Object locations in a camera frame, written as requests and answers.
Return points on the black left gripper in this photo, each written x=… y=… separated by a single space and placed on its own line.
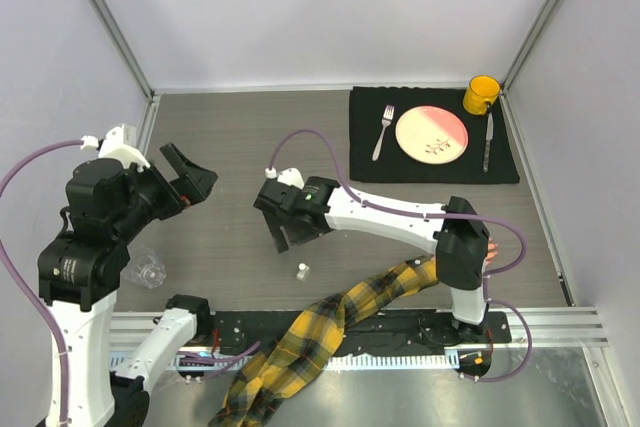
x=196 y=183

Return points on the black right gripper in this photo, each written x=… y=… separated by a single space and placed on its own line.
x=278 y=233

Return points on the clear nail polish bottle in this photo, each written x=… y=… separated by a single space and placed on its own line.
x=302 y=272

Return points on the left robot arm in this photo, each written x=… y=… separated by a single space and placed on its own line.
x=110 y=201

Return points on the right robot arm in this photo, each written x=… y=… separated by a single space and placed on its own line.
x=452 y=233

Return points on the mannequin hand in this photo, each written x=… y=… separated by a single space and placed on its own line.
x=491 y=253

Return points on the clear plastic cup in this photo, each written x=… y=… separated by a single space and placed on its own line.
x=144 y=268

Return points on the yellow plaid shirt sleeve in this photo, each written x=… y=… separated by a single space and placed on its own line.
x=285 y=367

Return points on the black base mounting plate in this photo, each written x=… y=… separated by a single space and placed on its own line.
x=390 y=333

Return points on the silver fork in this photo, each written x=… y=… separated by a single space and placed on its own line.
x=386 y=120

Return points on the pink and cream plate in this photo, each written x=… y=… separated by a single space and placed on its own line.
x=431 y=135

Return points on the black cloth placemat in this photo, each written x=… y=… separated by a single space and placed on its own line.
x=366 y=106

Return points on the yellow mug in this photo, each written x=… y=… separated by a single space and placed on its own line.
x=481 y=93

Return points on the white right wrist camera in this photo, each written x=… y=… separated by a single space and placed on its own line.
x=288 y=177

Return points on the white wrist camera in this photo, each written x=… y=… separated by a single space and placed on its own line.
x=288 y=177
x=118 y=144

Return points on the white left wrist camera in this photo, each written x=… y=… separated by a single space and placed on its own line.
x=118 y=144

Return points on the knife with mottled handle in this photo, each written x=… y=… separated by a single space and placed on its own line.
x=488 y=142

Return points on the aluminium frame rail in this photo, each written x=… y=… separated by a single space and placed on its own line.
x=549 y=327

